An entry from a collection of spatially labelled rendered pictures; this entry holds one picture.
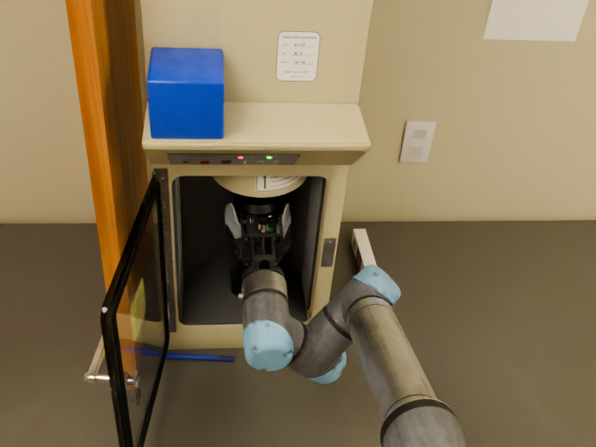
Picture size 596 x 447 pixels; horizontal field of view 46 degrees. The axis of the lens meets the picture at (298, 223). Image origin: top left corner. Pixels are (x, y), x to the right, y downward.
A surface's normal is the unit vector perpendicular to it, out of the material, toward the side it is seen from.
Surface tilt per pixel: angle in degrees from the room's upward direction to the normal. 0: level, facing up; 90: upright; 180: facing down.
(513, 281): 0
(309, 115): 0
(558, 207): 90
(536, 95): 90
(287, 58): 90
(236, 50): 90
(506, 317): 0
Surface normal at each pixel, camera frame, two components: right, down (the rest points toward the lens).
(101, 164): 0.10, 0.64
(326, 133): 0.07, -0.77
